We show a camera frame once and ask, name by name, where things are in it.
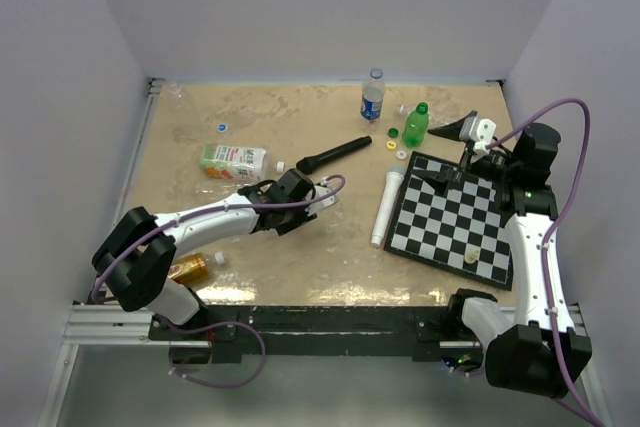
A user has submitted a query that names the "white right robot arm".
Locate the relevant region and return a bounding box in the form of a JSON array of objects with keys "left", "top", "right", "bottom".
[{"left": 417, "top": 112, "right": 592, "bottom": 399}]

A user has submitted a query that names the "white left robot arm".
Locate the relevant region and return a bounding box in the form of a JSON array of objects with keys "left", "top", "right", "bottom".
[{"left": 91, "top": 169, "right": 318, "bottom": 339}]

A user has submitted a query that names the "clear bottle lying right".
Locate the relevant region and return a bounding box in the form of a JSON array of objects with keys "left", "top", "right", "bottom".
[{"left": 398, "top": 104, "right": 464, "bottom": 140}]

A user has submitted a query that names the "green plastic bottle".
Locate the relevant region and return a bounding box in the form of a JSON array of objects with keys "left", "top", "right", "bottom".
[{"left": 402, "top": 102, "right": 429, "bottom": 149}]

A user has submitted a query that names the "green tea label bottle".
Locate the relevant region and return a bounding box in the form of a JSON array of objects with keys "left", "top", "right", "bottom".
[{"left": 199, "top": 144, "right": 286, "bottom": 183}]

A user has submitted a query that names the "clear crushed bottle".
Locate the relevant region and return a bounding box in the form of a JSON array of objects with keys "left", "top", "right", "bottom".
[{"left": 193, "top": 179, "right": 248, "bottom": 203}]

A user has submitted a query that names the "blue label water bottle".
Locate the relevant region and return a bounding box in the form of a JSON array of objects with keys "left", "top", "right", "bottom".
[{"left": 360, "top": 68, "right": 386, "bottom": 122}]

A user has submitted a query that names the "gold label drink bottle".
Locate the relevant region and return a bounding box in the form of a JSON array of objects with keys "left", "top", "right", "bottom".
[{"left": 168, "top": 252, "right": 226, "bottom": 285}]

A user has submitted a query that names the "clear bottle back left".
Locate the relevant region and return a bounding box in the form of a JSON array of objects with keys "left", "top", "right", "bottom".
[{"left": 167, "top": 81, "right": 201, "bottom": 134}]

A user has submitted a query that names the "black microphone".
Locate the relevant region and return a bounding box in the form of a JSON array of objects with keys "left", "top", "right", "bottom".
[{"left": 296, "top": 136, "right": 372, "bottom": 175}]

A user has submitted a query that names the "white microphone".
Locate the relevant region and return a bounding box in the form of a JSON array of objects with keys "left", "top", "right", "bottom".
[{"left": 370, "top": 165, "right": 404, "bottom": 248}]

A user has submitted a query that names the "black white chessboard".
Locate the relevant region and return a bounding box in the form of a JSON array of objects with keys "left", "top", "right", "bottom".
[{"left": 383, "top": 152, "right": 514, "bottom": 291}]

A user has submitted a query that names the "cream chess piece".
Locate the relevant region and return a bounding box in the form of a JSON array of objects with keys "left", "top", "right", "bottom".
[{"left": 464, "top": 249, "right": 481, "bottom": 265}]

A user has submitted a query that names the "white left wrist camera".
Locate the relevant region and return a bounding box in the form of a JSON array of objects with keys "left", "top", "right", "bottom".
[{"left": 307, "top": 178, "right": 338, "bottom": 215}]

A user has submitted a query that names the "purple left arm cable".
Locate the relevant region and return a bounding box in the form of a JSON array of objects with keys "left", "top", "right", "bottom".
[{"left": 91, "top": 174, "right": 348, "bottom": 304}]

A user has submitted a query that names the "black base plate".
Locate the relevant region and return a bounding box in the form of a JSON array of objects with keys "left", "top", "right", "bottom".
[{"left": 149, "top": 305, "right": 481, "bottom": 363}]

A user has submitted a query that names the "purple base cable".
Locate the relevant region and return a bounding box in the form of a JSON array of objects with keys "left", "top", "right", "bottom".
[{"left": 168, "top": 322, "right": 269, "bottom": 389}]

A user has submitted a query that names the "aluminium frame rail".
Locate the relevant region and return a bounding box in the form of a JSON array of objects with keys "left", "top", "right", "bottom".
[{"left": 62, "top": 305, "right": 208, "bottom": 348}]

